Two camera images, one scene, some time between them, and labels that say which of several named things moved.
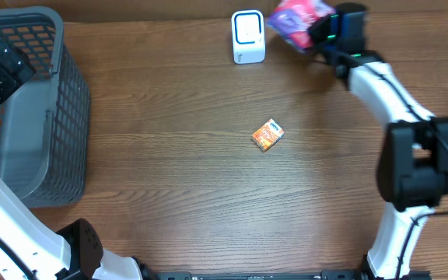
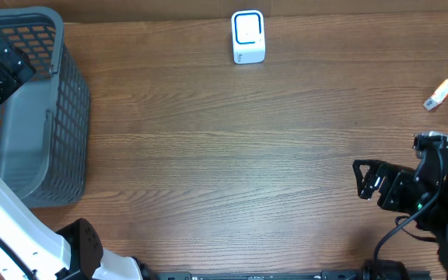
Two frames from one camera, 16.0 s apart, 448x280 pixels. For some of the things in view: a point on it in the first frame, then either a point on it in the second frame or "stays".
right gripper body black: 323,33 -> 402,194
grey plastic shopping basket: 43,151 stays
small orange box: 267,135 -> 439,95
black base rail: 278,275 stays
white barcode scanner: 248,36 stays
